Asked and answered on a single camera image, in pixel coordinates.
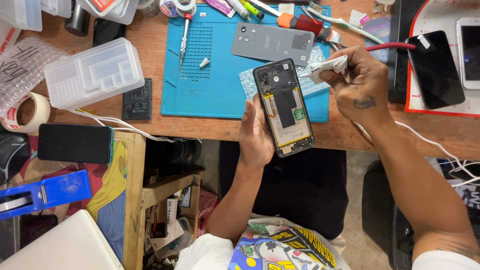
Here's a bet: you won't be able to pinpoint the clear bubble wrap piece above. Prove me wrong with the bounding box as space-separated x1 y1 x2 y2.
239 46 331 101

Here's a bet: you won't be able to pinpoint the blue silicone repair mat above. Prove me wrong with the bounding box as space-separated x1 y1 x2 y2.
160 4 332 124

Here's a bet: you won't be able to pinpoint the orange and red utility knife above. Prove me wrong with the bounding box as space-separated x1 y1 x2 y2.
277 12 333 42

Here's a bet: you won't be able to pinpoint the black computer mouse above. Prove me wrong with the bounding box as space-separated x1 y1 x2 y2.
0 131 31 184

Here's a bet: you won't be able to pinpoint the red-capped precision screwdriver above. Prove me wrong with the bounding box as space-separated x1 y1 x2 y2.
178 13 193 72

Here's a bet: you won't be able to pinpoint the black phone battery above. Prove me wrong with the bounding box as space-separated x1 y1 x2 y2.
122 77 153 121

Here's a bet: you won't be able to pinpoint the person's right hand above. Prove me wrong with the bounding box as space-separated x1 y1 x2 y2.
320 44 393 127

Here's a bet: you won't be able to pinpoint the grey phone back cover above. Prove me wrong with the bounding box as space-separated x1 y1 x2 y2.
230 22 316 67

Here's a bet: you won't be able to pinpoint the white cable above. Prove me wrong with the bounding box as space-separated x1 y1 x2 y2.
352 121 480 188
67 109 203 144

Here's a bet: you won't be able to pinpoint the beige masking tape roll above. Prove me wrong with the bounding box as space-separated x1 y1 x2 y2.
0 92 51 135

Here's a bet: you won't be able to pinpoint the bubble wrap bag with writing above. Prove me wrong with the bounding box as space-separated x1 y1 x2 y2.
0 36 70 117

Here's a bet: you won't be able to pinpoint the person's printed shirt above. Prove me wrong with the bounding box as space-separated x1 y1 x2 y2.
176 217 351 270

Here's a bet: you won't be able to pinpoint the blue tape dispenser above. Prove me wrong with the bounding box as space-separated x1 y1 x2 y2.
0 169 93 221

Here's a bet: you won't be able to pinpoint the clear plastic organizer box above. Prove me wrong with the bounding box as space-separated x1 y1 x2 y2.
43 37 146 111

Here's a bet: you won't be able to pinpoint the clear plastic tray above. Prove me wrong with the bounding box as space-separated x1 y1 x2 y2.
75 0 140 26

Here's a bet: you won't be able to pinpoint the person's left hand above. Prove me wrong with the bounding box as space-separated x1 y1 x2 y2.
238 92 277 170

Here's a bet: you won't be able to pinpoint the white toothbrush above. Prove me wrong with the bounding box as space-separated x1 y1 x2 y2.
307 2 385 45

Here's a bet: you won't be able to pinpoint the black smartphone with blue edge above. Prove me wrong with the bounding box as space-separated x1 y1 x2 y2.
37 123 114 164

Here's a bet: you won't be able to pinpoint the black cylinder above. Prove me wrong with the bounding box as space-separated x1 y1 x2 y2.
64 0 91 37

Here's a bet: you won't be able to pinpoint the person's black shorts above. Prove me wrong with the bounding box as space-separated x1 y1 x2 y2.
218 140 349 241

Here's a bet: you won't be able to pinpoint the plain black smartphone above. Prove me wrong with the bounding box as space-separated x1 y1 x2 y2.
92 17 127 49

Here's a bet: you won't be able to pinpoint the colourful printed mouse pad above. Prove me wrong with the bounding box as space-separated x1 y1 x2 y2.
7 135 128 263

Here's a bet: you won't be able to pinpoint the clear plastic container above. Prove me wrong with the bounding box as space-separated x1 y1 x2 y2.
0 0 43 32

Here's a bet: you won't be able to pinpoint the white glue tube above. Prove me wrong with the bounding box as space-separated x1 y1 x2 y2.
298 55 349 84

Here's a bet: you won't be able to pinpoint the white laptop lid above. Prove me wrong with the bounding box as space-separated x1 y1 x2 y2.
0 209 124 270

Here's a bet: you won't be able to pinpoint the red cable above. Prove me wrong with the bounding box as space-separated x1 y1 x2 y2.
364 42 417 52

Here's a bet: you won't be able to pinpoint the black smartphone with white sticker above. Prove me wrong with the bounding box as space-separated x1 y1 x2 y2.
406 30 466 110

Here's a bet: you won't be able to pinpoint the black bag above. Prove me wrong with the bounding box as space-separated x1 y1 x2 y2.
362 159 480 270

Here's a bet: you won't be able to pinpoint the wooden side shelf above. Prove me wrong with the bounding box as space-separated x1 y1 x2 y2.
112 131 205 270

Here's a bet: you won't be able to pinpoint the black flat device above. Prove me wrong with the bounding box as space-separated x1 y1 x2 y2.
387 0 428 105

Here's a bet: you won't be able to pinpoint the translucent plastic pouch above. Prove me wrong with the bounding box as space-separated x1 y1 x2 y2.
362 17 391 62

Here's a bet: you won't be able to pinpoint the red-edged white mat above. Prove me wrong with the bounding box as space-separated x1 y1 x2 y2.
404 0 480 118

